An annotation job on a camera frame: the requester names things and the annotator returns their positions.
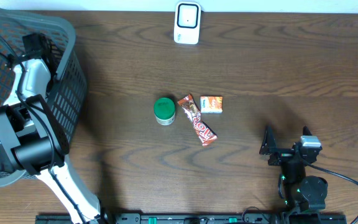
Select red chocolate bar wrapper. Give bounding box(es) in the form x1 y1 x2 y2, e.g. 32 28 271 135
178 95 218 147

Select orange small box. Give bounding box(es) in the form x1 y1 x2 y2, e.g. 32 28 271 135
200 96 223 113

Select green lid jar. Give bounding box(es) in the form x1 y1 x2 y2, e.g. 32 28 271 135
154 98 176 126

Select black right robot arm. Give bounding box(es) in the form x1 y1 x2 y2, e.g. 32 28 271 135
259 126 328 223

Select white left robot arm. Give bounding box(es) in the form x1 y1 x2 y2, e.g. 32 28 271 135
0 33 109 223

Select white barcode scanner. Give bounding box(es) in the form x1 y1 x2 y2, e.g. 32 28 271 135
173 1 201 45

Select grey plastic basket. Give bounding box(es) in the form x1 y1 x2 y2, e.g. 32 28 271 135
0 9 88 187

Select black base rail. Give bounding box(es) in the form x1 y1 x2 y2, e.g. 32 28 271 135
35 212 347 224

